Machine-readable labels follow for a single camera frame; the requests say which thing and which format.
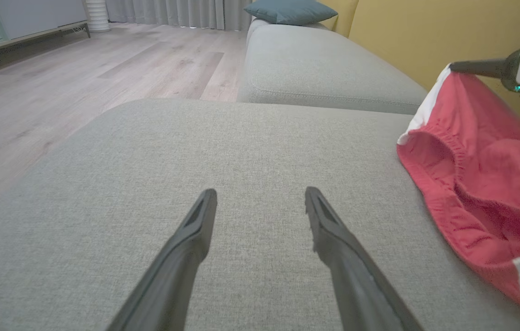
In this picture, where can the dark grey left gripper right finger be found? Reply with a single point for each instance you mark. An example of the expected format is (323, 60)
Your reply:
(365, 294)

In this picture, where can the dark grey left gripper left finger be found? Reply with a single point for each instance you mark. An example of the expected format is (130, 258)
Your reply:
(168, 285)

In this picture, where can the red and white jersey shorts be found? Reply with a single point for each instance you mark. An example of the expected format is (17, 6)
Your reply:
(485, 184)

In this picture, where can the yellow sofa backrest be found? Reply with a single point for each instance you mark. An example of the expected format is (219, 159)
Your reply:
(425, 37)

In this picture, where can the grey sofa seat cushion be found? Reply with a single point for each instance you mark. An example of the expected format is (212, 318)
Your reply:
(324, 69)

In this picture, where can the teal throw pillow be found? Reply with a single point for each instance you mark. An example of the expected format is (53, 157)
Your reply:
(289, 11)

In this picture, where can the grey pleated curtain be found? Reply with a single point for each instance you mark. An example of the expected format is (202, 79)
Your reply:
(177, 13)

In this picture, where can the white ribbed plant pot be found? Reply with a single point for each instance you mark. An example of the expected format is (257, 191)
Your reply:
(98, 16)

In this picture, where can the grey and mint TV cabinet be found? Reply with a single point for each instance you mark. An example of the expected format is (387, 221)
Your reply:
(25, 18)

